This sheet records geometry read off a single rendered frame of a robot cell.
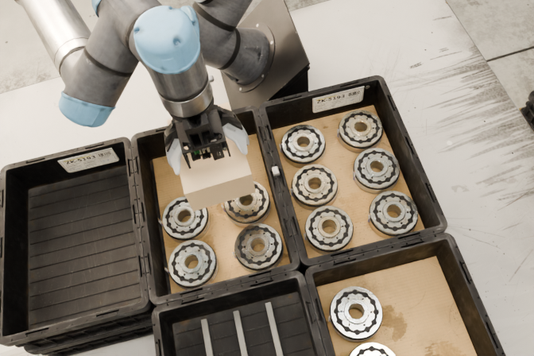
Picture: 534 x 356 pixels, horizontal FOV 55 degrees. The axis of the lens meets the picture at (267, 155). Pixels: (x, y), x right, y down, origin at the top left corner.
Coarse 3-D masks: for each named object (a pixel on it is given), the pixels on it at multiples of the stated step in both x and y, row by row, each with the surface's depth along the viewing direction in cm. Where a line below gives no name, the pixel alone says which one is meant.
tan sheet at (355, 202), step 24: (312, 120) 127; (336, 120) 127; (336, 144) 124; (384, 144) 123; (288, 168) 122; (336, 168) 120; (360, 192) 117; (408, 192) 116; (360, 216) 114; (360, 240) 112
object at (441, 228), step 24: (288, 96) 119; (312, 96) 119; (264, 120) 117; (408, 144) 112; (288, 192) 108; (432, 192) 105; (288, 216) 105; (384, 240) 101; (408, 240) 101; (312, 264) 100
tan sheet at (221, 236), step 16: (256, 144) 126; (160, 160) 126; (256, 160) 123; (160, 176) 123; (176, 176) 123; (256, 176) 121; (160, 192) 121; (176, 192) 121; (160, 208) 119; (208, 208) 118; (224, 208) 118; (272, 208) 117; (224, 224) 116; (272, 224) 115; (208, 240) 115; (224, 240) 114; (224, 256) 113; (224, 272) 111; (240, 272) 111; (176, 288) 110
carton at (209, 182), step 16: (208, 160) 91; (224, 160) 91; (240, 160) 91; (192, 176) 90; (208, 176) 90; (224, 176) 89; (240, 176) 89; (192, 192) 89; (208, 192) 90; (224, 192) 92; (240, 192) 94; (192, 208) 94
